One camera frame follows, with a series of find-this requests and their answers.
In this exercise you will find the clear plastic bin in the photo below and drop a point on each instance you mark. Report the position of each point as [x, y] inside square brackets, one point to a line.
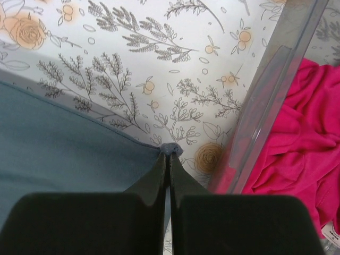
[284, 54]

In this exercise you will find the pink t shirt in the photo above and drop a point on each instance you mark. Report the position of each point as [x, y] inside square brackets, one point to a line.
[301, 155]

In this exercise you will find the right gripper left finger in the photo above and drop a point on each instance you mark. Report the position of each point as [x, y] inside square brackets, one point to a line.
[130, 222]

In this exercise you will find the floral table cloth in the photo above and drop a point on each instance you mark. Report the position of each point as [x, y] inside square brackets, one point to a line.
[159, 71]

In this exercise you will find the blue-grey t shirt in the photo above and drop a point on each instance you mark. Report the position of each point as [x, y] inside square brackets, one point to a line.
[46, 147]

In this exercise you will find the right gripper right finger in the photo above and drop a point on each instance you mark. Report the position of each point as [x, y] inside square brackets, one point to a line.
[206, 223]

